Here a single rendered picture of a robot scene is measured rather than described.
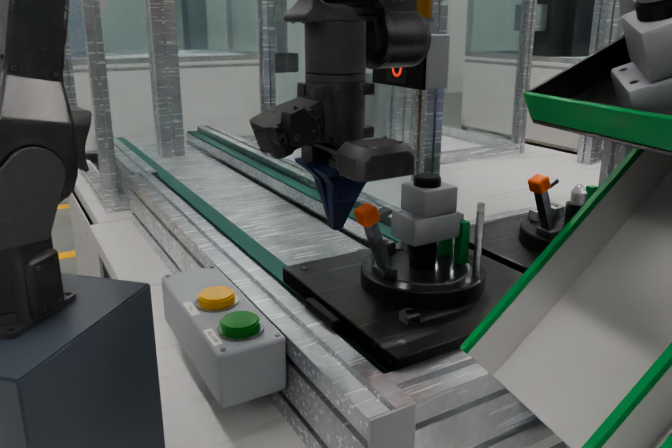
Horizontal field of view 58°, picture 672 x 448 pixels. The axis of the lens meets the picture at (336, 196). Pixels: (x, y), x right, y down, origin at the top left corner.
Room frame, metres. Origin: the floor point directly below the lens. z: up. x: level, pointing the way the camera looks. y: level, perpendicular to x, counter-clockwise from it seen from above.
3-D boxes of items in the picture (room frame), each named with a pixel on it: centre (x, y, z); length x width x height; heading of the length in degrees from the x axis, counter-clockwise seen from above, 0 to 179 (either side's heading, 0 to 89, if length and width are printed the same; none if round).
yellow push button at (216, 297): (0.60, 0.13, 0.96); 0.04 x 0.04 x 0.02
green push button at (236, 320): (0.54, 0.10, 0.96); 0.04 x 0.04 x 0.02
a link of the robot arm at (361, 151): (0.58, 0.00, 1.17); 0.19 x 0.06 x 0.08; 30
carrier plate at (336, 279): (0.64, -0.10, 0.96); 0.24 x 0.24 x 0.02; 30
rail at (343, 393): (0.80, 0.17, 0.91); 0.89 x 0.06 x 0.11; 30
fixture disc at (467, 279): (0.64, -0.10, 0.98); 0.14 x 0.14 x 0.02
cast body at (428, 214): (0.64, -0.11, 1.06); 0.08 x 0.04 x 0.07; 120
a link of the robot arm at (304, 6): (0.58, 0.00, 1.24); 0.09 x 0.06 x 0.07; 130
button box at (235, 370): (0.60, 0.13, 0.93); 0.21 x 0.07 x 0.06; 30
